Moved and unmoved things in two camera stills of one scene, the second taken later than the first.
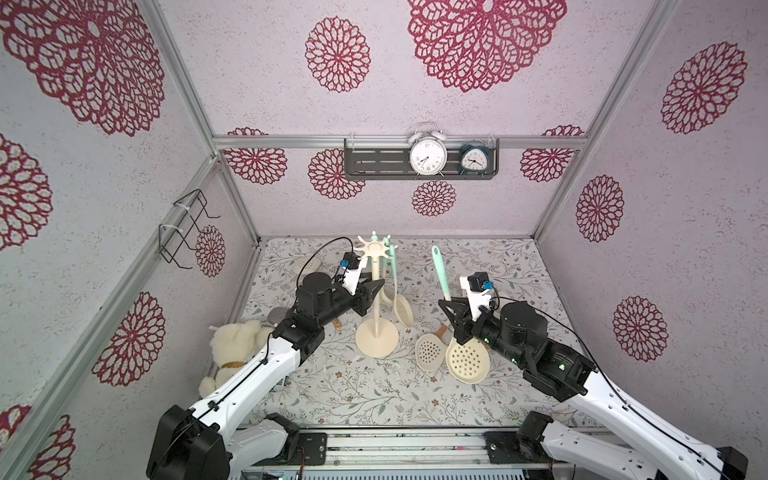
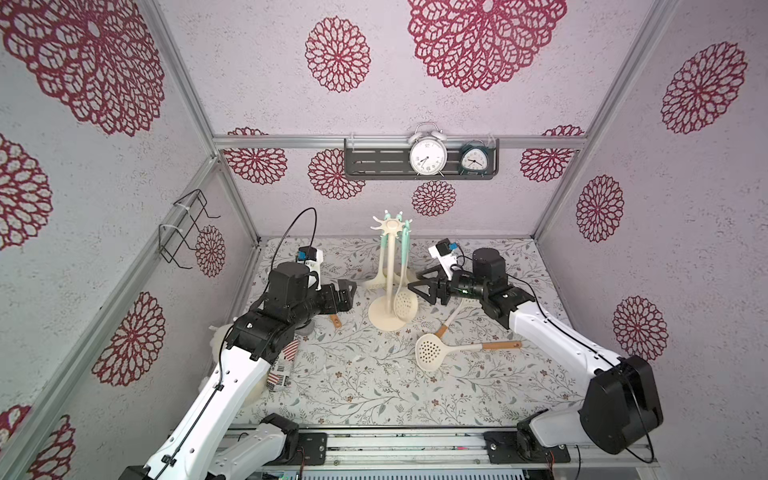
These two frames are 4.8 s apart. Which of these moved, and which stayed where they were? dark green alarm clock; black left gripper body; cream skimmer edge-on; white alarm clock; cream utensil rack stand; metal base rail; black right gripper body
Moved: cream utensil rack stand; black right gripper body; black left gripper body
Stayed: dark green alarm clock; white alarm clock; metal base rail; cream skimmer edge-on
